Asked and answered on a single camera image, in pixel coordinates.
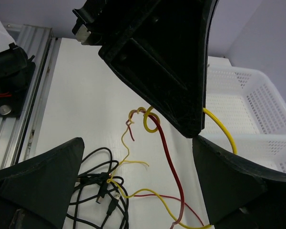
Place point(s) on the aluminium rail frame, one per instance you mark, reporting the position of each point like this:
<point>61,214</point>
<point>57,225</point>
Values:
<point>18,136</point>

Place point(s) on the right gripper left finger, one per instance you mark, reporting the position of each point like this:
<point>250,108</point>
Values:
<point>35,194</point>

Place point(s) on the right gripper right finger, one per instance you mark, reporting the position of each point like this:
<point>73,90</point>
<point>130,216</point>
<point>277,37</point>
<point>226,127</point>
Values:
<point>238,193</point>

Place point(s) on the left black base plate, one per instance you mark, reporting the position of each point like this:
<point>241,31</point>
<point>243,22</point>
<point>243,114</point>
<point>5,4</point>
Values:
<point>12,106</point>

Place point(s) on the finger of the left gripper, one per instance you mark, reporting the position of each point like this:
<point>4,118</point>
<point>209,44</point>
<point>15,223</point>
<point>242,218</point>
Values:
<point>158,48</point>

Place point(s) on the left white plastic basket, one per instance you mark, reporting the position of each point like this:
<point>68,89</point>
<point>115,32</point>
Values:
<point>251,108</point>

